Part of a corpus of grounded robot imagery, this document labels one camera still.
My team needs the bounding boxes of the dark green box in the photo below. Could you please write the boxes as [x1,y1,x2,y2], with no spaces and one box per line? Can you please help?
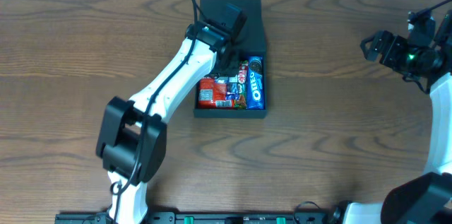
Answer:
[194,0,268,119]

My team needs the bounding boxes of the long dark blue chocolate bar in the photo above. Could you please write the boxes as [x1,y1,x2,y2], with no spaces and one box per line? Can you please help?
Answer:
[215,76,246,101]

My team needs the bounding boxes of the red Hacks candy bag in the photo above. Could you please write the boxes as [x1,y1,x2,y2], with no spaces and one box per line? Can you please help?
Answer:
[198,77,234,109]

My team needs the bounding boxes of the red KitKat bar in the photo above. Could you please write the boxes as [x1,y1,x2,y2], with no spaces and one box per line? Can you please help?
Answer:
[234,60,249,110]

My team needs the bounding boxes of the blue Oreo cookie pack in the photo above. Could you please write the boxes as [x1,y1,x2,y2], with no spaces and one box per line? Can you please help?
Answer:
[246,56,265,110]

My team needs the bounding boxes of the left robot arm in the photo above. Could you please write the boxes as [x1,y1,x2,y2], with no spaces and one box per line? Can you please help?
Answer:
[95,20,243,223]

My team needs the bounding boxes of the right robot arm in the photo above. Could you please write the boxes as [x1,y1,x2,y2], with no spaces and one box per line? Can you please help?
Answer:
[328,8,451,223]

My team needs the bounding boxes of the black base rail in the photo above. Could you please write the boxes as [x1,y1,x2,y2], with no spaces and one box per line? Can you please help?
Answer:
[54,211,344,224]

